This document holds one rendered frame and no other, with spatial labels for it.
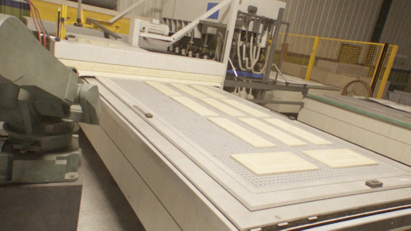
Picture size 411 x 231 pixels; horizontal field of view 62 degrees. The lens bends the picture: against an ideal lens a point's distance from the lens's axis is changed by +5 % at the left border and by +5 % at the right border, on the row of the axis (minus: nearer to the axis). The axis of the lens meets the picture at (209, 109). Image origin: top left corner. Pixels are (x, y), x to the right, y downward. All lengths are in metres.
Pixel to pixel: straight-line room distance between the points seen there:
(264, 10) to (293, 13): 5.21
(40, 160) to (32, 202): 0.26
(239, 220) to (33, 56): 1.07
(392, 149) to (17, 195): 4.80
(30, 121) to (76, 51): 1.91
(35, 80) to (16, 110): 0.67
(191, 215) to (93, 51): 2.70
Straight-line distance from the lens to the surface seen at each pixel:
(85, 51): 4.03
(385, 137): 5.69
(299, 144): 2.57
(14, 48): 1.41
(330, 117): 6.19
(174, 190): 1.92
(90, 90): 2.15
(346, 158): 2.54
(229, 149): 2.14
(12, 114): 2.27
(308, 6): 12.02
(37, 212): 2.40
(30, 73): 1.55
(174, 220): 1.95
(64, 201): 2.37
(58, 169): 2.31
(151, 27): 5.11
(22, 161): 2.29
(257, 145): 2.28
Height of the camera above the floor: 1.56
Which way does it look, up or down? 13 degrees down
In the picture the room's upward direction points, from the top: 10 degrees clockwise
